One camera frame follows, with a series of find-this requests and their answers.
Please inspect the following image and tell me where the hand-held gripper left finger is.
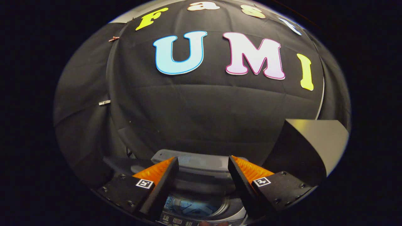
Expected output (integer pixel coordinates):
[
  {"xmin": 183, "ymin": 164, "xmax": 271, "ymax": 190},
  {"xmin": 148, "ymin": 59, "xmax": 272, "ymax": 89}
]
[{"xmin": 91, "ymin": 157, "xmax": 180, "ymax": 222}]

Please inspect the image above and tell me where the dark washing machine lid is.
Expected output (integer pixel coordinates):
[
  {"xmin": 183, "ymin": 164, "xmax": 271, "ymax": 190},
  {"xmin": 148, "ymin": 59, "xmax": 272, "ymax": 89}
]
[{"xmin": 150, "ymin": 149, "xmax": 249, "ymax": 176}]

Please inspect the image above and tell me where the dark grey washing machine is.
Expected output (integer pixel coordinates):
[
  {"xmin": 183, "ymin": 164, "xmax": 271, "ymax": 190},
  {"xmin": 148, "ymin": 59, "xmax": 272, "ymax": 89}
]
[{"xmin": 103, "ymin": 149, "xmax": 268, "ymax": 226}]

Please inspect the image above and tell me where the silver grey box appliance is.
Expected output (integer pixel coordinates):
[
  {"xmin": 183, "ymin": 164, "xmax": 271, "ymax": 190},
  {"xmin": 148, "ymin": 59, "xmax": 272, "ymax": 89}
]
[{"xmin": 262, "ymin": 119, "xmax": 350, "ymax": 188}]

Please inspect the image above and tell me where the light blue button shirt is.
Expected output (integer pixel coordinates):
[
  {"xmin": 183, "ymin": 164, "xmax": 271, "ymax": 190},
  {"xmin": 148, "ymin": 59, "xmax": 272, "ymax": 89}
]
[{"xmin": 165, "ymin": 195, "xmax": 221, "ymax": 220}]

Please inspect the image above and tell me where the black backdrop cloth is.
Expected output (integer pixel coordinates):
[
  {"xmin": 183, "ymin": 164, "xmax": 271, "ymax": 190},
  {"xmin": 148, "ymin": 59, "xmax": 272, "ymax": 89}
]
[{"xmin": 53, "ymin": 0, "xmax": 351, "ymax": 189}]

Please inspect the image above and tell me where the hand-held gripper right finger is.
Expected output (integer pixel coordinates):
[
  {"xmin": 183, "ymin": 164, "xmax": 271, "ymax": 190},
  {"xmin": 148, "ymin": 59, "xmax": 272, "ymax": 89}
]
[{"xmin": 228, "ymin": 155, "xmax": 316, "ymax": 220}]

